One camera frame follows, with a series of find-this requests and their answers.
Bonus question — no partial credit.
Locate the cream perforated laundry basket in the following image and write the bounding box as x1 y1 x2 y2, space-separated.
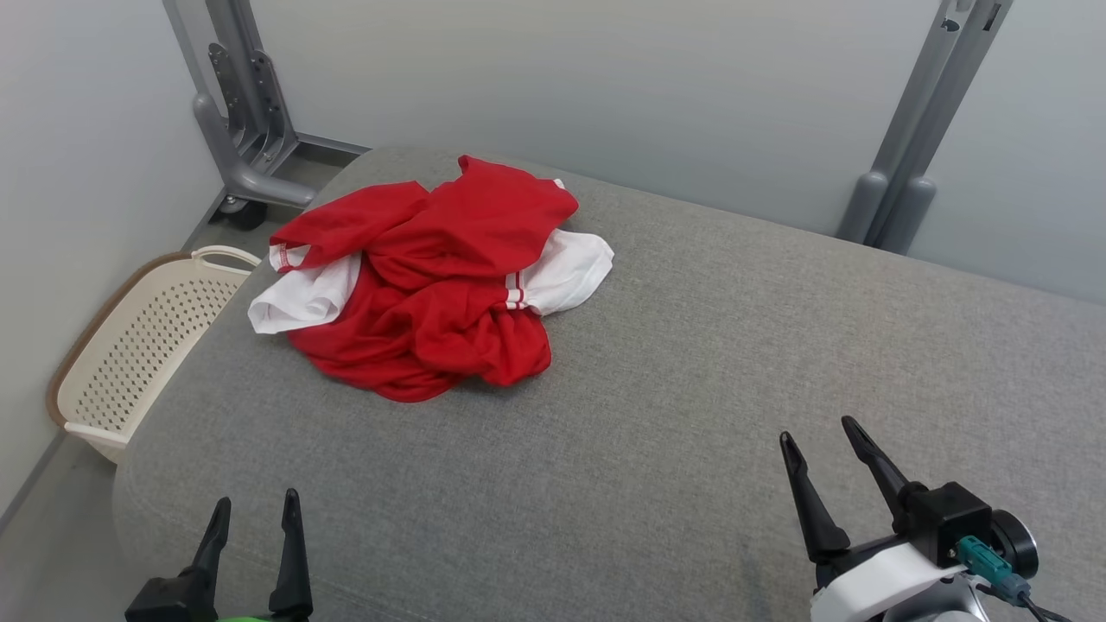
48 245 263 466

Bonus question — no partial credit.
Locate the teal cable connector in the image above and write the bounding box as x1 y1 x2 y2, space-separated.
956 535 1033 603

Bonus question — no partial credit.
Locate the thin black cable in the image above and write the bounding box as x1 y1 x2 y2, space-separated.
976 581 1077 622

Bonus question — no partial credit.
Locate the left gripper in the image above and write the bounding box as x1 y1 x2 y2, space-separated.
124 489 315 622

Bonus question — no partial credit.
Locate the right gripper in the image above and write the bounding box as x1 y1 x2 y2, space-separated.
779 416 991 622

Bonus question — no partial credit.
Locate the grey metal double post frame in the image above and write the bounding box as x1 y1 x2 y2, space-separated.
836 0 1014 256

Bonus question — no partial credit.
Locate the black caster wheel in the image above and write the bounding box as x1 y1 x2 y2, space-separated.
219 196 270 232

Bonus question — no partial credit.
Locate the grey metal frame with plates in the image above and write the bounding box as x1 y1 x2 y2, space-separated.
162 0 372 210

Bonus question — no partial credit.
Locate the red and white jersey shirt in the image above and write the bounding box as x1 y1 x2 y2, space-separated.
248 226 615 404

